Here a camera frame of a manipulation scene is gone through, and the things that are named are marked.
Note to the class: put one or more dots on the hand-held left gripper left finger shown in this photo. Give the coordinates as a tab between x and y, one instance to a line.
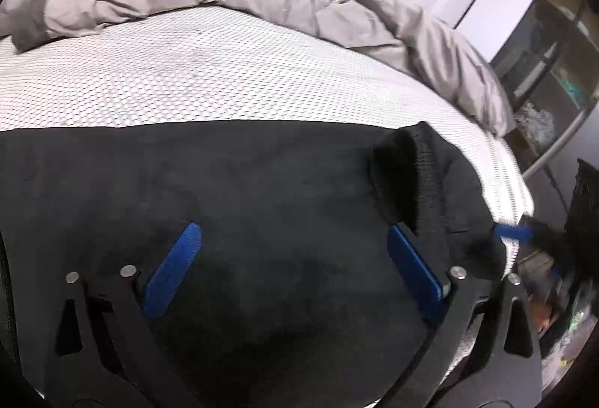
171	270

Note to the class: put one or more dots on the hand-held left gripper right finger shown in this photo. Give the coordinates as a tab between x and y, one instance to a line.
416	272

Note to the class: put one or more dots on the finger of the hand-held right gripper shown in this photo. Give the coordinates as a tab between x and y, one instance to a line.
512	232

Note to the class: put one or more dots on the black pants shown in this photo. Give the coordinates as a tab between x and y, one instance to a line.
234	202

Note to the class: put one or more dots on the curved grey metal pole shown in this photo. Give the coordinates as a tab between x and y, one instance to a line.
557	146

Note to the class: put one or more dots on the white crumpled cloth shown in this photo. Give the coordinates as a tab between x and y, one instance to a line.
536	125

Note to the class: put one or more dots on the teal folded cloth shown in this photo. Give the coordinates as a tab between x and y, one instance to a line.
573	90

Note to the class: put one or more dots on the dark open wardrobe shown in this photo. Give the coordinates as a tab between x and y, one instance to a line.
552	47

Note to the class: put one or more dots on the white honeycomb bed mattress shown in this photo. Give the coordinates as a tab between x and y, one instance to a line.
234	71

